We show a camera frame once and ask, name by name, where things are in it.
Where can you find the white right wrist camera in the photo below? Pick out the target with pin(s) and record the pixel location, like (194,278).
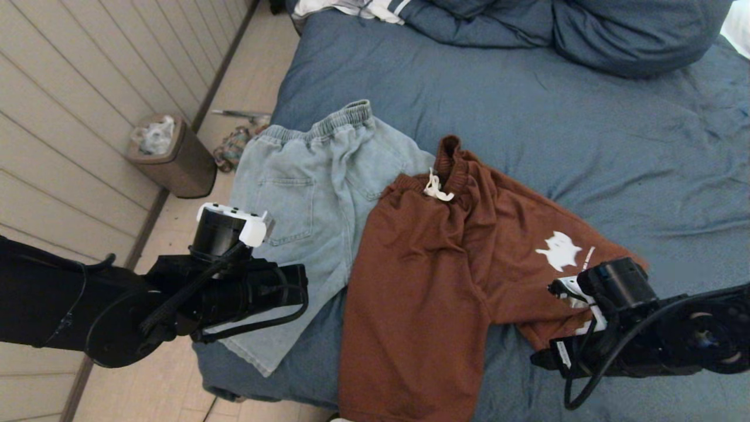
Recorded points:
(571,287)

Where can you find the white pillow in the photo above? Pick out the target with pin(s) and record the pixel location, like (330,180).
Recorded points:
(738,29)

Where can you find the white striped garment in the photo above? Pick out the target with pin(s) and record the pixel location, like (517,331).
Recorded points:
(351,7)

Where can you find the silver metal object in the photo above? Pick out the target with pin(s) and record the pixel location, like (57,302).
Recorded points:
(234,112)

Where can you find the blue bed cover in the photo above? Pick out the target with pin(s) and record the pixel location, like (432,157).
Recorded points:
(586,117)

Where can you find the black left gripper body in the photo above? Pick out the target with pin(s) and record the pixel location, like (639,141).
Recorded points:
(258,293)

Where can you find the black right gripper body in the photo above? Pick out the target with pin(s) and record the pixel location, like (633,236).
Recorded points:
(621,354)

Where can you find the blue pillow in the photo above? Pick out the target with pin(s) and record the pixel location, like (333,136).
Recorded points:
(636,34)

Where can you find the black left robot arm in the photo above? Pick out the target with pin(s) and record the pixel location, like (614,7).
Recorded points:
(47,299)

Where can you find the crumpled blue blanket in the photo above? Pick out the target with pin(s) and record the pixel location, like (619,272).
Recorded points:
(480,24)

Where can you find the light blue denim shorts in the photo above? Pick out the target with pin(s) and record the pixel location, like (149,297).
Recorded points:
(293,193)

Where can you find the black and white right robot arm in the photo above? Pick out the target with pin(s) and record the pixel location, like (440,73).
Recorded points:
(703,328)

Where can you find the brown metal trash bin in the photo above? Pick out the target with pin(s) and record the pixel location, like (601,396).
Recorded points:
(187,167)

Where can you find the clear plastic bin liner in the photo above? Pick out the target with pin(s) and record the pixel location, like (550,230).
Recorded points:
(155,136)

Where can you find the multicoloured cloth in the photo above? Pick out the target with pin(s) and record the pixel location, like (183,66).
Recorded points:
(231,149)

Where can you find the small black object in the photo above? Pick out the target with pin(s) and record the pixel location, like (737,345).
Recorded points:
(277,6)

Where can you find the rust brown shorts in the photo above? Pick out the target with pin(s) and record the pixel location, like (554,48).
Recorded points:
(422,281)

